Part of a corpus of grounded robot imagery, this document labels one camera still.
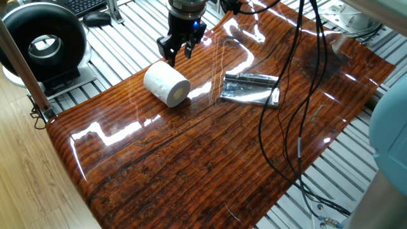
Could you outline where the black keyboard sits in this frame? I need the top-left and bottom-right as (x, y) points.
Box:
(62, 0), (108, 18)

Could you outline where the small metal bracket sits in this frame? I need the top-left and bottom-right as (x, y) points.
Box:
(106, 0), (125, 25)

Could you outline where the chrome toilet paper holder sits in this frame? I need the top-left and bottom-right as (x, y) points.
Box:
(219, 72), (281, 108)

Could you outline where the brown frame post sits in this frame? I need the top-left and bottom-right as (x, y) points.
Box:
(0, 18), (55, 121)

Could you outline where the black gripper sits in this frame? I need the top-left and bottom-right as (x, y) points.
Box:
(156, 12), (207, 67)

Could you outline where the aluminium plate with holes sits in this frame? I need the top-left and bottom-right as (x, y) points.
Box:
(317, 0), (385, 38)

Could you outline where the glossy wood-grain mat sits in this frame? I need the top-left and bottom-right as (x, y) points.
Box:
(46, 0), (397, 229)

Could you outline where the black computer mouse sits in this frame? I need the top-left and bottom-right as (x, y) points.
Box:
(82, 11), (112, 28)

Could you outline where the black ring-shaped device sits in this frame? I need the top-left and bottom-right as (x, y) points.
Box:
(0, 1), (98, 101)

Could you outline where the white towel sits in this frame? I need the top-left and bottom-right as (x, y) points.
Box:
(142, 60), (192, 109)

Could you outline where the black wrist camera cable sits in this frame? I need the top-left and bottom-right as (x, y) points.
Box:
(219, 0), (284, 16)

